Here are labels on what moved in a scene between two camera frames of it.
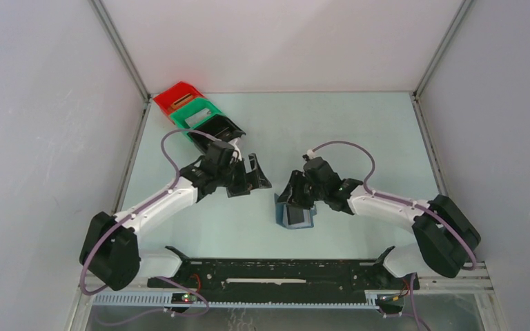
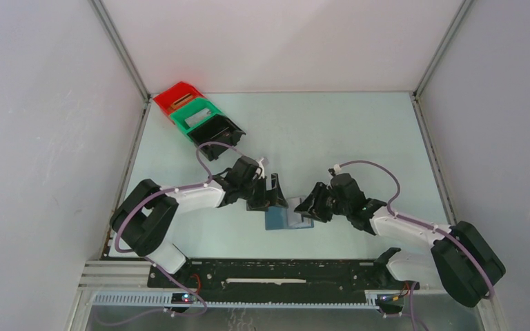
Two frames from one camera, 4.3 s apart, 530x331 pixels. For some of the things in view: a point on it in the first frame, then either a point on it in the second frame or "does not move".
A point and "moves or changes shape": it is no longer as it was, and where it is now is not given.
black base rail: (200, 276) does not move
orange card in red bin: (177, 104) does not move
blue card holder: (281, 216) moves or changes shape
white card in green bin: (198, 116) does not move
